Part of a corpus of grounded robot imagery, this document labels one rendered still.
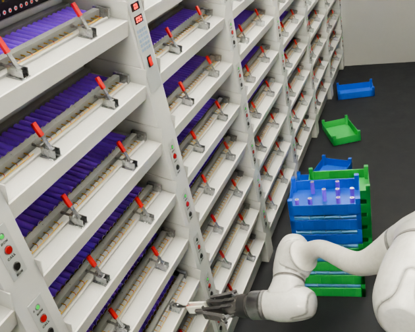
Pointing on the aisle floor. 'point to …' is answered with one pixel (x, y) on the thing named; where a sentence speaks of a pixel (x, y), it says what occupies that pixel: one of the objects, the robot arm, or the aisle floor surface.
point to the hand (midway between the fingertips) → (197, 307)
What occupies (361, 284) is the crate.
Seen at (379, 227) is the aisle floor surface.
